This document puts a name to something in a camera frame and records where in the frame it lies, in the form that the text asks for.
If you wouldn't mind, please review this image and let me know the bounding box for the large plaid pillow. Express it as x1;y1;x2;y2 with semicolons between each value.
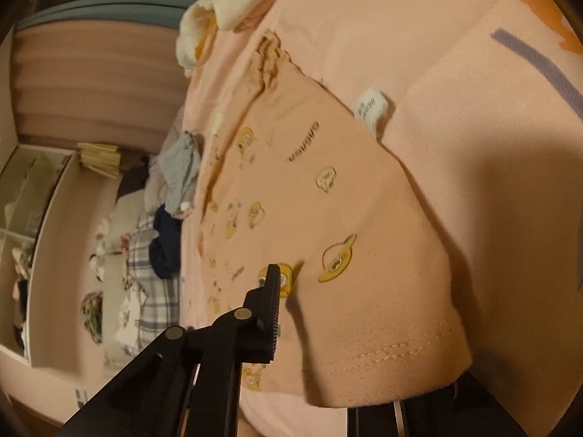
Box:
125;216;183;342

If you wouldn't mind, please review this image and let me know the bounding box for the floral crochet cushion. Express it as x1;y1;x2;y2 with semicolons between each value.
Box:
81;291;105;344

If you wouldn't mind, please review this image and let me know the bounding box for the white goose plush toy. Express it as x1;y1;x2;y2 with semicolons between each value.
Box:
177;0;219;78

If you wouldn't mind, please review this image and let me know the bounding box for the white shelf cabinet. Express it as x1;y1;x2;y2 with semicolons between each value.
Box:
0;143;85;365

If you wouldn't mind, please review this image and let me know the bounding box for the brown cloth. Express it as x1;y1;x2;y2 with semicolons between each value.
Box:
117;164;153;201

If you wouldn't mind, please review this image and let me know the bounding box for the navy garment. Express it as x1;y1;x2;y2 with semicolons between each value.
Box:
149;205;183;279

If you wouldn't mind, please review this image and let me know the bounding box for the printed cream garment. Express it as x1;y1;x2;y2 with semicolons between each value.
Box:
121;273;146;302

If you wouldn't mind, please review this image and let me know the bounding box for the pink cartoon print shirt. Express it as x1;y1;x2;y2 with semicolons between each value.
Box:
200;29;474;408

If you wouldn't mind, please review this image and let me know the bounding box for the pink curtain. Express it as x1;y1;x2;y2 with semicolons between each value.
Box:
9;18;192;151

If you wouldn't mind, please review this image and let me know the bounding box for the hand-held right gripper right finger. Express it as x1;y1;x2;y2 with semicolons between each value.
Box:
346;371;515;437

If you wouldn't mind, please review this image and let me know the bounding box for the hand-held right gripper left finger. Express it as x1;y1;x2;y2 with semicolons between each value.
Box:
59;263;282;437

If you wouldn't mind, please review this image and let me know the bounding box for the beige headboard cushion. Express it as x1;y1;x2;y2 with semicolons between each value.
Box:
102;255;133;360
111;191;151;237

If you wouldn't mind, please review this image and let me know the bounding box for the grey-blue garment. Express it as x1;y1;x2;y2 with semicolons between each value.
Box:
163;131;201;212

